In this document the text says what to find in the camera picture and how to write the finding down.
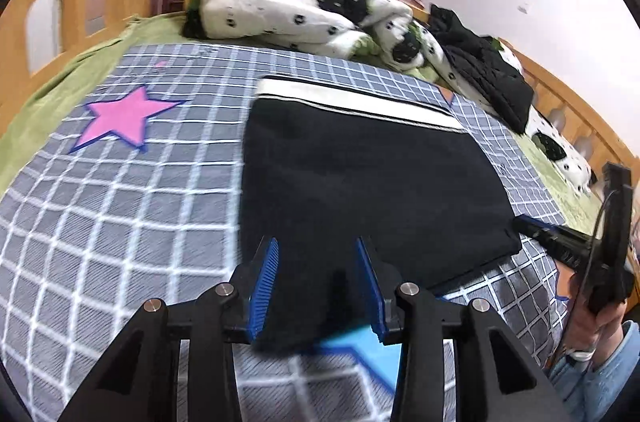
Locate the black pants with white stripe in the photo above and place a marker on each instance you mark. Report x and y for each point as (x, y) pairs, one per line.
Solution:
(375, 182)

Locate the black quilted jacket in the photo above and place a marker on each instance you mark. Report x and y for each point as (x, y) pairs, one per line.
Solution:
(490, 77)

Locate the grey checked star bed sheet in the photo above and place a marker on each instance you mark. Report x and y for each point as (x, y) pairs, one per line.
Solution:
(125, 227)

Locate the person's right forearm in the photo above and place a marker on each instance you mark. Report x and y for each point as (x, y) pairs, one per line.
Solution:
(600, 387)

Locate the white spotted quilt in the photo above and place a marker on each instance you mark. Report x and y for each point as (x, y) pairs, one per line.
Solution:
(260, 7)

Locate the person's right hand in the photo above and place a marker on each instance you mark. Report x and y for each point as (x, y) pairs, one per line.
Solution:
(590, 329)

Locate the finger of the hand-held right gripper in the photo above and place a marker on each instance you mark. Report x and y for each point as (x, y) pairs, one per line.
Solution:
(555, 242)

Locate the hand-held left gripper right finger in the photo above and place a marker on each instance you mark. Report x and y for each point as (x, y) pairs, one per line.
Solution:
(372, 294)

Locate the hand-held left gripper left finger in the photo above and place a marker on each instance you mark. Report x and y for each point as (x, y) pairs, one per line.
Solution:
(262, 289)

